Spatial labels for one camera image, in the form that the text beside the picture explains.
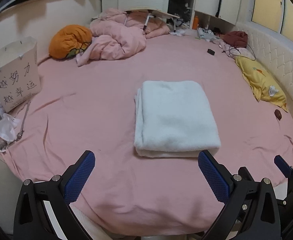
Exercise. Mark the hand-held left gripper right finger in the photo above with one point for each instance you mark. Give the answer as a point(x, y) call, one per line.
point(212, 177)

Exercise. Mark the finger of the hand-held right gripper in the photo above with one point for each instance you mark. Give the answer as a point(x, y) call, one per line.
point(245, 173)
point(282, 164)

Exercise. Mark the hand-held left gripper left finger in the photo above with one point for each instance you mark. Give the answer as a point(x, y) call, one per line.
point(80, 175)

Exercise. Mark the white fluffy cardigan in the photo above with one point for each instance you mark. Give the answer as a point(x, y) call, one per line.
point(176, 115)

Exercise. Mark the small brown object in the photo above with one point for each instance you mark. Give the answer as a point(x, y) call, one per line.
point(278, 114)

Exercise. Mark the pink bed sheet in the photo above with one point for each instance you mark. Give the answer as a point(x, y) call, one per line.
point(86, 105)

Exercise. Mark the yellow printed pillow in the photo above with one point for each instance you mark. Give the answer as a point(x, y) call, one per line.
point(259, 80)

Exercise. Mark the handwritten paper bag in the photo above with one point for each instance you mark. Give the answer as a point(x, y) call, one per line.
point(16, 80)

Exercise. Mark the pink patterned pillow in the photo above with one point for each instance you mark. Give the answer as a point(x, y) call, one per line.
point(244, 52)

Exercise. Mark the small black object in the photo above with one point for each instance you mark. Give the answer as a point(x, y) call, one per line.
point(211, 52)

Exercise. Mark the dark red cloth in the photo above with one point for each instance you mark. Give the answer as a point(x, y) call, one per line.
point(236, 37)

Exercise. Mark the orange pumpkin pillow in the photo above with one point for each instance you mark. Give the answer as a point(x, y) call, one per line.
point(66, 40)

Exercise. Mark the pink duvet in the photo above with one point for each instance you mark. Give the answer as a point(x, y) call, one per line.
point(116, 42)

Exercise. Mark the white crumpled cloth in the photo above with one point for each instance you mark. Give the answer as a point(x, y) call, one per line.
point(181, 31)

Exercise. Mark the orange bottle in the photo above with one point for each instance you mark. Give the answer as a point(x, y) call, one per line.
point(195, 22)

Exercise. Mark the folding bed table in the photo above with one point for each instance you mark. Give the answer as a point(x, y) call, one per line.
point(161, 13)

